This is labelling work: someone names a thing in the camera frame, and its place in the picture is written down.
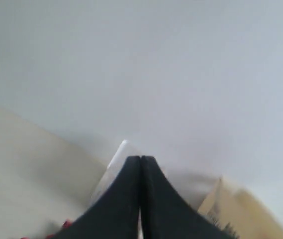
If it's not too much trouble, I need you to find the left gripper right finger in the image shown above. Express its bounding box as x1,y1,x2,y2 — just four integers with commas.
140,156,231,239

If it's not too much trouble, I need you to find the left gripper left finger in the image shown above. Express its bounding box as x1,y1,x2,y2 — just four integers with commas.
52,156,140,239

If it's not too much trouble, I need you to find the red table cloth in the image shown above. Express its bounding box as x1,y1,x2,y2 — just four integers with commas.
45,220,73,239

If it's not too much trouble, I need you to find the cream plastic bin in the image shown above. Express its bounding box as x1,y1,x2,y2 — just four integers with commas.
198,177,283,239

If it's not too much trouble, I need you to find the white perforated plastic basket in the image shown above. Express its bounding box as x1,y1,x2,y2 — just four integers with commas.
89,139,141,207

